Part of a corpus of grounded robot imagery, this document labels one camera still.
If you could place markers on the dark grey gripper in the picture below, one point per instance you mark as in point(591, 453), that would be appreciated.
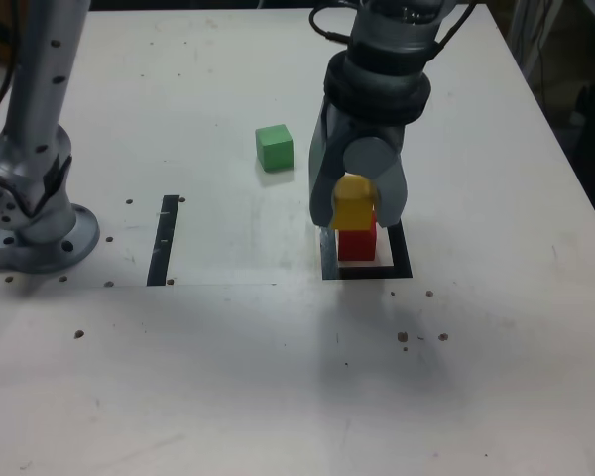
point(372, 130)

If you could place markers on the white metal frame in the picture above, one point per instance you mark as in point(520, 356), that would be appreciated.
point(530, 35)

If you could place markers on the black tape strip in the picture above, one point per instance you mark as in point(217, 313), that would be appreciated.
point(161, 243)

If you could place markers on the yellow cube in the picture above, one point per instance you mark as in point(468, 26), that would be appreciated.
point(352, 210)

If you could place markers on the green cube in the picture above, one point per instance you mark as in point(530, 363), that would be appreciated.
point(275, 149)

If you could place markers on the red cube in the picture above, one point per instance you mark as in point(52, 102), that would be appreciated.
point(357, 245)

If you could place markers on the black tape square outline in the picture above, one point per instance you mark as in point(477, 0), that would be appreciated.
point(401, 258)

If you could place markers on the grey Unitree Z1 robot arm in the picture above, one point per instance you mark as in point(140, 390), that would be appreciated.
point(39, 74)

